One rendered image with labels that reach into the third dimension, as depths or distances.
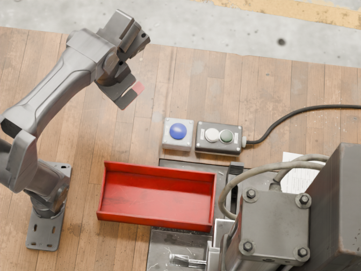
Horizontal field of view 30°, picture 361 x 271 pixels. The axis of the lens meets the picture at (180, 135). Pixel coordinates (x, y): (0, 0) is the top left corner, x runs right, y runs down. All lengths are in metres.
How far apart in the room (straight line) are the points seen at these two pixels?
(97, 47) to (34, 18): 1.63
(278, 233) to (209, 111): 0.76
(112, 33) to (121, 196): 0.42
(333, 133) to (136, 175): 0.48
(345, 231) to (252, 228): 0.16
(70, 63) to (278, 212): 0.47
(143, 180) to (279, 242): 0.69
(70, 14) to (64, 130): 1.27
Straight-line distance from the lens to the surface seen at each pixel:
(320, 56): 2.79
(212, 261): 1.20
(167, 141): 1.54
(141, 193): 1.52
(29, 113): 1.11
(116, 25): 1.26
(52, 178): 1.34
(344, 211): 0.76
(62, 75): 1.15
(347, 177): 0.78
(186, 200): 1.52
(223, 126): 1.56
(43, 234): 1.50
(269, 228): 0.89
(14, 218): 1.53
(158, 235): 1.50
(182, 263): 1.40
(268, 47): 2.76
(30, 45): 1.70
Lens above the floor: 2.35
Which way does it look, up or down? 67 degrees down
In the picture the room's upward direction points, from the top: 8 degrees clockwise
